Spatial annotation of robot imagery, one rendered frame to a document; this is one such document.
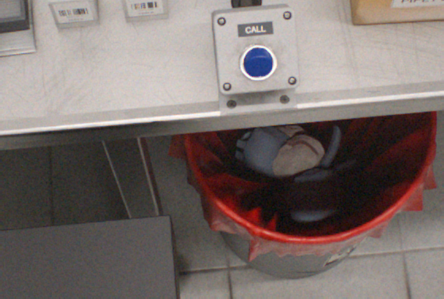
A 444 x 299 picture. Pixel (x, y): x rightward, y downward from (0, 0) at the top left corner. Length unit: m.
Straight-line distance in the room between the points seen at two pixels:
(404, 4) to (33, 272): 0.40
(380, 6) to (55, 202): 1.02
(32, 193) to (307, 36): 0.98
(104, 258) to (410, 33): 0.36
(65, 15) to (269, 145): 0.72
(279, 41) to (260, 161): 0.73
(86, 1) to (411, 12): 0.29
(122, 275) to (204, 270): 0.97
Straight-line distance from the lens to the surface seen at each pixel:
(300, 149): 1.61
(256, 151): 1.61
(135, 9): 0.95
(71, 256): 0.83
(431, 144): 1.40
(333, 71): 0.95
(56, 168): 1.86
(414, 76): 0.96
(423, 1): 0.94
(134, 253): 0.82
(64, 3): 0.93
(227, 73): 0.88
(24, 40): 0.96
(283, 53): 0.88
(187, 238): 1.80
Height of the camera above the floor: 1.75
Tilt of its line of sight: 70 degrees down
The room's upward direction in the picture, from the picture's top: 6 degrees counter-clockwise
